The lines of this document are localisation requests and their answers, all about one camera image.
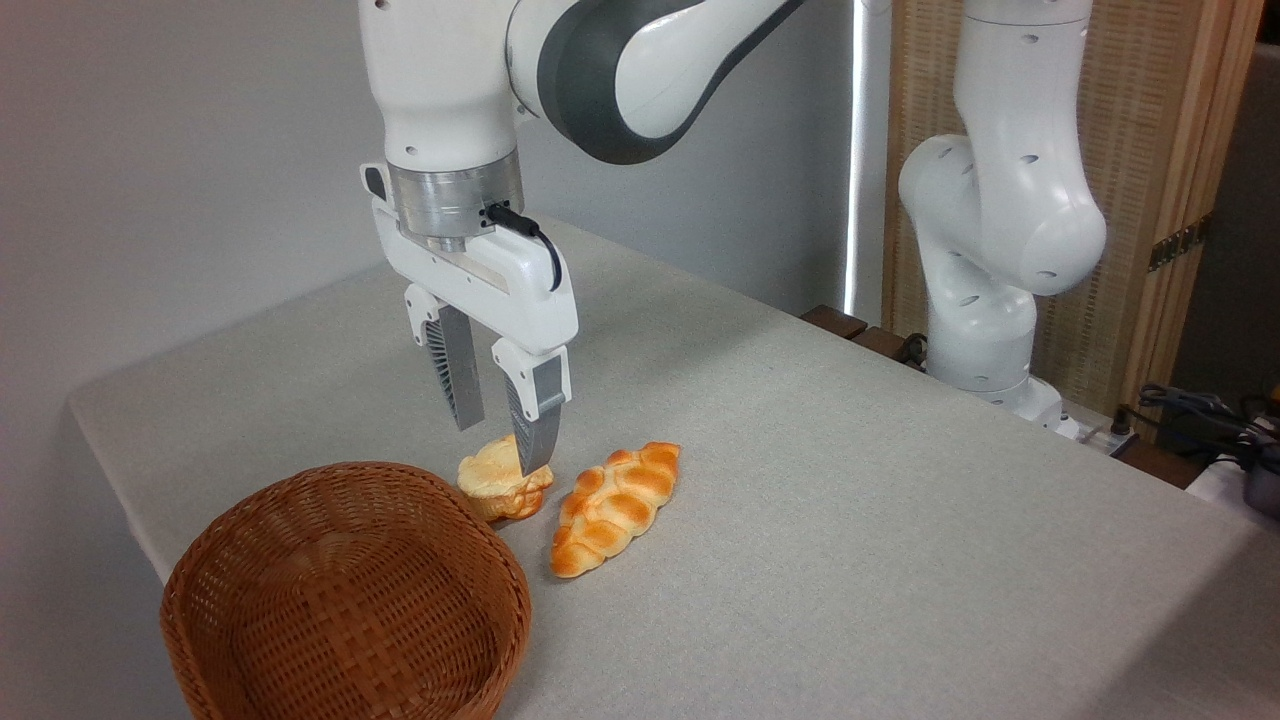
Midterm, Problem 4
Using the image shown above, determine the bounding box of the brown wicker basket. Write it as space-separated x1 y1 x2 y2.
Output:
159 461 534 720

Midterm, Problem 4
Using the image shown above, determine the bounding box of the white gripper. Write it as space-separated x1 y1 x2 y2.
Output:
360 163 580 478

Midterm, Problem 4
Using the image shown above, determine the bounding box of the dark brown wooden block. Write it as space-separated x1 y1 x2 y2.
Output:
799 304 870 342
849 325 927 372

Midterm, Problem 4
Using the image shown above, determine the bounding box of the long braided bread loaf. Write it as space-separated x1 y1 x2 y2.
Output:
549 441 683 580

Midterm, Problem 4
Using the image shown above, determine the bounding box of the small round muffin bread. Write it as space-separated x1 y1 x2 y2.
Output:
457 434 555 523

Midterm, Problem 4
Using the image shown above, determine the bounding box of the grey tablecloth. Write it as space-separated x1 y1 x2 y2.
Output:
67 218 1280 720

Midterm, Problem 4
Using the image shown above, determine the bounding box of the black cable bundle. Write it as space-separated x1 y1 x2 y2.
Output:
1137 383 1280 473

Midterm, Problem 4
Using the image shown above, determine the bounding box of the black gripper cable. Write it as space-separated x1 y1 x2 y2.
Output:
483 203 565 294

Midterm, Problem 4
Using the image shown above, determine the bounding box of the metal screen hinge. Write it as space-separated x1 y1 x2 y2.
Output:
1147 214 1214 273

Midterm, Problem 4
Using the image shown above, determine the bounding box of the wooden rattan folding screen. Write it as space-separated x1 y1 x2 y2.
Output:
881 0 1267 422

